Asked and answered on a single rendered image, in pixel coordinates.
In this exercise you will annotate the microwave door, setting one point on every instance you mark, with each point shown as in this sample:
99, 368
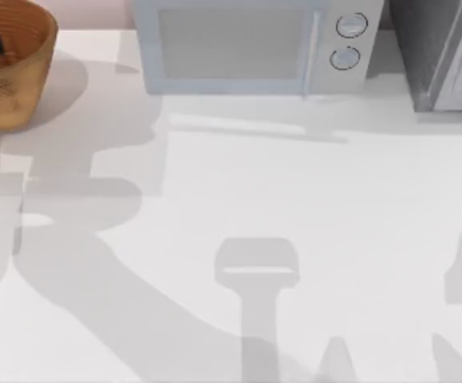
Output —
230, 42

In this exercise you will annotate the microwave knob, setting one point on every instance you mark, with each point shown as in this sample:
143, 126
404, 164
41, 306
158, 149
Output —
345, 58
351, 24

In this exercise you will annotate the pale microwave oven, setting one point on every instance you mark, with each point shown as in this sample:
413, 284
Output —
368, 60

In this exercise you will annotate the wooden basket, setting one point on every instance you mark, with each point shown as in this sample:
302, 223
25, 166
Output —
31, 80

